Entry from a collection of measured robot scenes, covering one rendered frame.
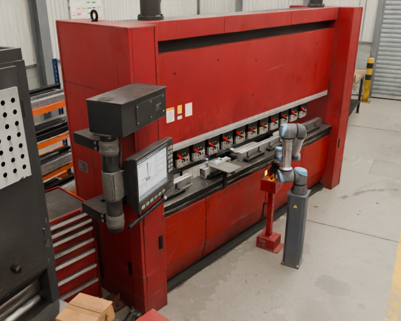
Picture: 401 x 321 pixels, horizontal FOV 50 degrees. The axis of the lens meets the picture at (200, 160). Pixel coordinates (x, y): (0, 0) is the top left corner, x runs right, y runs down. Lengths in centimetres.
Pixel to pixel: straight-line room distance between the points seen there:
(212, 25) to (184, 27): 33
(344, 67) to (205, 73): 231
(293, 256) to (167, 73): 213
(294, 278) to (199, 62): 216
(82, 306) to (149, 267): 131
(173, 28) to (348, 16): 267
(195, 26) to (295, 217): 192
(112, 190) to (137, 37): 98
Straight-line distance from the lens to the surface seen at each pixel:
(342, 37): 551
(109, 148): 252
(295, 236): 420
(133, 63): 285
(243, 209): 445
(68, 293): 360
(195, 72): 357
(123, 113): 240
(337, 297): 414
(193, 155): 375
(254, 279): 418
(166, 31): 328
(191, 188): 380
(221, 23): 374
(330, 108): 569
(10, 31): 763
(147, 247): 339
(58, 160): 493
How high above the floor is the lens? 254
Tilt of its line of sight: 22 degrees down
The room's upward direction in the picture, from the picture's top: straight up
